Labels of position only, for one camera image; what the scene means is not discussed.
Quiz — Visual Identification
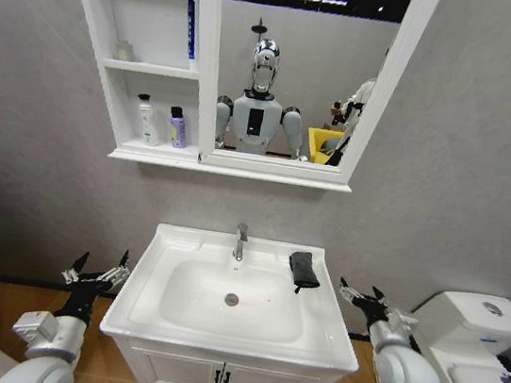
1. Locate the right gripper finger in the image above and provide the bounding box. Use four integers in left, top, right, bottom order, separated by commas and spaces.
336, 275, 369, 308
368, 285, 398, 315

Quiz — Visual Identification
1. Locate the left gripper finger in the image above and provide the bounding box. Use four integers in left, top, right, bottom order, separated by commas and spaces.
59, 247, 91, 287
94, 245, 135, 289

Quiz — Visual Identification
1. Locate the dark grey towel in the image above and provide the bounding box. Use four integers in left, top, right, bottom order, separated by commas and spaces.
284, 249, 325, 298

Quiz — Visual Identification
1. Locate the white ceramic washbasin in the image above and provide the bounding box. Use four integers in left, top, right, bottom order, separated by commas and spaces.
97, 215, 376, 375

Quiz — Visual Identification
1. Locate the white vanity cabinet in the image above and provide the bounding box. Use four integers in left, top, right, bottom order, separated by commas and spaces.
104, 330, 347, 383

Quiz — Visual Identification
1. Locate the cabinet mirror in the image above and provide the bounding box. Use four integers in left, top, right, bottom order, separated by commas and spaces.
198, 0, 415, 176

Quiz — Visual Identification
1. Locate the black baseboard strip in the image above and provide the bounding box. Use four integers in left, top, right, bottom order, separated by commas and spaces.
0, 277, 121, 322

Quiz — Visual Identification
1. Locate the chrome toilet flush button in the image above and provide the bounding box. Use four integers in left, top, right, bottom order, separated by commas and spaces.
480, 301, 505, 318

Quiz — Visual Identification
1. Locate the chrome faucet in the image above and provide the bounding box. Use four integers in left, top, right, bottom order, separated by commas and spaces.
230, 222, 252, 263

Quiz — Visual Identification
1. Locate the white bottle black cap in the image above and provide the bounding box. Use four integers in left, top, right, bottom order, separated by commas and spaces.
130, 92, 168, 148

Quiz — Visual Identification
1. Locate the purple bottle black cap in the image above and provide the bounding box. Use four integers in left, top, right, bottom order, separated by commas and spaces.
164, 104, 194, 152

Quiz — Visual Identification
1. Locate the small clear glass cup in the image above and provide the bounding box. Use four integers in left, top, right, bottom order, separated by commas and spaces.
111, 40, 138, 64

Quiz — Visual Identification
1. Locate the blue white toothpaste tube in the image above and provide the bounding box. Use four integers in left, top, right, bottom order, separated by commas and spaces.
175, 0, 208, 71

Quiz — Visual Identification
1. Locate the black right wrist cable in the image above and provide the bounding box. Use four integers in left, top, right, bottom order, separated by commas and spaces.
404, 333, 422, 356

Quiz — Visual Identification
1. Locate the white wall cabinet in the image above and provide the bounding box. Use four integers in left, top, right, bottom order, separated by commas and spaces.
35, 0, 443, 204

